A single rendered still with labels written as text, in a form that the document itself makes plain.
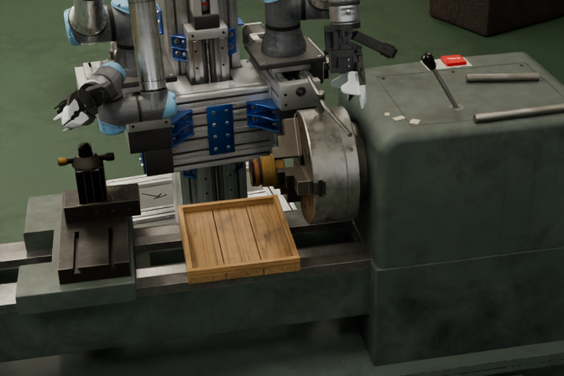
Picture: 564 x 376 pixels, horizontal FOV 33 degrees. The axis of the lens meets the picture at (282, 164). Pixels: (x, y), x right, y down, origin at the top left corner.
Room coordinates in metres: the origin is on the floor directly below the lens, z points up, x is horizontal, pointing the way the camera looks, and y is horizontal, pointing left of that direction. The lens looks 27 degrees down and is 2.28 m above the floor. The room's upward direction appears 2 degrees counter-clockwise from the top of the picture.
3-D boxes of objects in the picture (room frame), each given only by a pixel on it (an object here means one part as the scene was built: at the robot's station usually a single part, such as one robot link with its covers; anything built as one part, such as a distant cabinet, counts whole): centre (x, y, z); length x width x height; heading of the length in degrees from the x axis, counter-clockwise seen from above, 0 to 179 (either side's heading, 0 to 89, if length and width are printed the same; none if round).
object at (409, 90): (2.42, -0.50, 1.06); 0.59 x 0.48 x 0.39; 99
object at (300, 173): (2.23, -0.05, 1.09); 0.12 x 0.11 x 0.05; 9
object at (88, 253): (2.25, 0.52, 0.95); 0.43 x 0.18 x 0.04; 9
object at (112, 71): (2.45, 0.47, 1.31); 0.11 x 0.08 x 0.09; 167
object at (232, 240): (2.30, 0.14, 0.88); 0.36 x 0.30 x 0.04; 9
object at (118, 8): (2.91, 0.47, 1.33); 0.13 x 0.12 x 0.14; 105
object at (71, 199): (2.32, 0.50, 1.00); 0.20 x 0.10 x 0.05; 99
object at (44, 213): (2.26, 0.57, 0.89); 0.53 x 0.30 x 0.06; 9
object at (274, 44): (3.04, -0.02, 1.21); 0.15 x 0.15 x 0.10
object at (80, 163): (2.32, 0.53, 1.13); 0.08 x 0.08 x 0.03
